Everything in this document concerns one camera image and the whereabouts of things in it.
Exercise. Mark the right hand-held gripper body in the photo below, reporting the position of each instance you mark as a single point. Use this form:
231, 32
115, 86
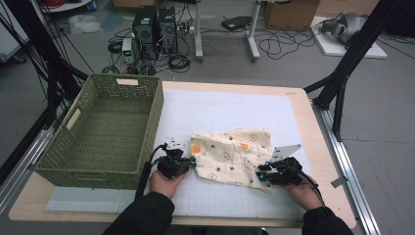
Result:
285, 174

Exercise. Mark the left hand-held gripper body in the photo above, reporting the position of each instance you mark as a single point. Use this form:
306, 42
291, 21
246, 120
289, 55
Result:
171, 166

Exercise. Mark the cream printed cloth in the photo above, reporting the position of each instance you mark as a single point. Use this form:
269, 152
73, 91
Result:
228, 156

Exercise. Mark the green woven basket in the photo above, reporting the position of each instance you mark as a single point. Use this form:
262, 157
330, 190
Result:
107, 124

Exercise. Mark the person's left hand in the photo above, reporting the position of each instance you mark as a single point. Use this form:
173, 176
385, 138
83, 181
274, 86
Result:
166, 186

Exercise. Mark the person's right hand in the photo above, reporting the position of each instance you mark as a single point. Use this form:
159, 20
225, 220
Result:
305, 196

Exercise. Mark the white grid mat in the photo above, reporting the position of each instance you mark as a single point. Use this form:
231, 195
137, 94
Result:
228, 104

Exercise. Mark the grey bench power supply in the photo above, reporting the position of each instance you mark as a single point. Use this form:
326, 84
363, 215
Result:
128, 50

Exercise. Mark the white desk leg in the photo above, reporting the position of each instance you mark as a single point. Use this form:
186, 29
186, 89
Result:
253, 36
198, 32

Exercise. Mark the narrow black computer tower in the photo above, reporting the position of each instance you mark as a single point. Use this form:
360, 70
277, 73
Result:
168, 31

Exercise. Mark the white floor board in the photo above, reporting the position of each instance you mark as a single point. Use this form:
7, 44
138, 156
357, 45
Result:
332, 49

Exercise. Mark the wide black computer tower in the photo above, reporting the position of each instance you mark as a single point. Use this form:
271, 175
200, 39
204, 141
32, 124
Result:
145, 32

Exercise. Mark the flat black device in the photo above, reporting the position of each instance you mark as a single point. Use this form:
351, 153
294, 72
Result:
235, 23

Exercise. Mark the black metal stand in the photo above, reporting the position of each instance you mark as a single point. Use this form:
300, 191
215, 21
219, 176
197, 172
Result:
355, 49

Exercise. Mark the large cardboard box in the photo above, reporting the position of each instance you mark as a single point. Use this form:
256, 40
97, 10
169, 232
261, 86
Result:
290, 14

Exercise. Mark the teal sheet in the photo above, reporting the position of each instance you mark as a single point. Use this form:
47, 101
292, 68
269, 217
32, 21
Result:
112, 21

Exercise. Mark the grey helmet-shaped device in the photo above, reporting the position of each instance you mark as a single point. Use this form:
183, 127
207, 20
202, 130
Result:
345, 26

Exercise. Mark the clear plastic bag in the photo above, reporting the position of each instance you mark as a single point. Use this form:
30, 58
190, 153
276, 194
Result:
83, 23

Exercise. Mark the white round table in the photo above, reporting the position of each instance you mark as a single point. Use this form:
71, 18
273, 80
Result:
68, 6

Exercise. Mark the grey metal bracket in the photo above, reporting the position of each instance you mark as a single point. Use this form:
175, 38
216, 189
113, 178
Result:
339, 181

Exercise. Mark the aluminium rail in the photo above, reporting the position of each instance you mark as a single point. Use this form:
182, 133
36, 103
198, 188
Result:
345, 163
29, 156

